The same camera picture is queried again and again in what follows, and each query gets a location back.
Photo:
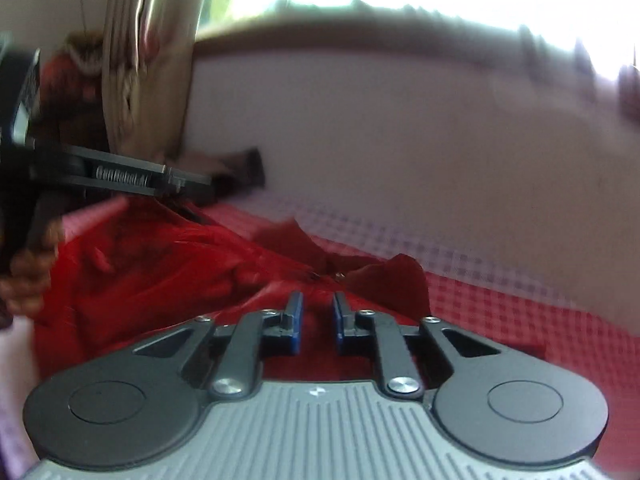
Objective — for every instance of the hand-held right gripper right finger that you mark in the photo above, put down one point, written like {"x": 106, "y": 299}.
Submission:
{"x": 339, "y": 325}

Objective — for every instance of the checkered pink bed sheet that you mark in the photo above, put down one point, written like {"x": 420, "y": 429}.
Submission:
{"x": 505, "y": 290}

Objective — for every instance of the red puffer jacket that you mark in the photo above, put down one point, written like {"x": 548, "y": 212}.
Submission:
{"x": 165, "y": 265}

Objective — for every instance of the person's left hand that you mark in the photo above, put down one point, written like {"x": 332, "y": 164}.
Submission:
{"x": 27, "y": 280}

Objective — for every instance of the beige floral curtain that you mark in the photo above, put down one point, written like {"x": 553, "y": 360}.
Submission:
{"x": 150, "y": 55}

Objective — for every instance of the red floral cushion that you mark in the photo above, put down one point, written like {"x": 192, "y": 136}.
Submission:
{"x": 70, "y": 85}

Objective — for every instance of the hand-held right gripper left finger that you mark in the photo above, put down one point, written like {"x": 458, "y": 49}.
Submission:
{"x": 296, "y": 324}

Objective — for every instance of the wooden window frame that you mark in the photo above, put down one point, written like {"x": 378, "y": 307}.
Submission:
{"x": 400, "y": 30}

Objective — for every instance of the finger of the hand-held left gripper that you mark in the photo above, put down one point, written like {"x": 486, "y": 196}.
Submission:
{"x": 135, "y": 176}

